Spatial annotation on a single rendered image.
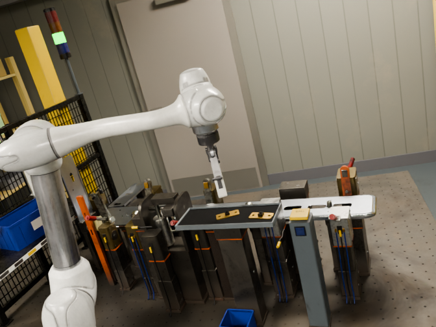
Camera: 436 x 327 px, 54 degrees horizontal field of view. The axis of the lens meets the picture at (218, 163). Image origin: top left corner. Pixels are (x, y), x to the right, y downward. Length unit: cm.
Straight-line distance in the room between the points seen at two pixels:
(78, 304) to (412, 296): 120
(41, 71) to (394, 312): 220
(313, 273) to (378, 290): 37
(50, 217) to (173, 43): 295
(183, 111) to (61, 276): 82
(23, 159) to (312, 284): 103
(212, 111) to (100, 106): 366
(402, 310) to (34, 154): 136
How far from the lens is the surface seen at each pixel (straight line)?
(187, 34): 427
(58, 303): 158
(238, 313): 173
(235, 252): 158
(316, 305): 164
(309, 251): 151
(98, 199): 202
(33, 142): 140
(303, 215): 145
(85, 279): 174
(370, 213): 174
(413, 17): 428
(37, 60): 276
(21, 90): 482
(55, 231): 166
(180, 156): 460
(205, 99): 118
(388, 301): 180
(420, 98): 442
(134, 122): 129
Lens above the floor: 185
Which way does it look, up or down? 19 degrees down
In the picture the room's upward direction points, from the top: 14 degrees counter-clockwise
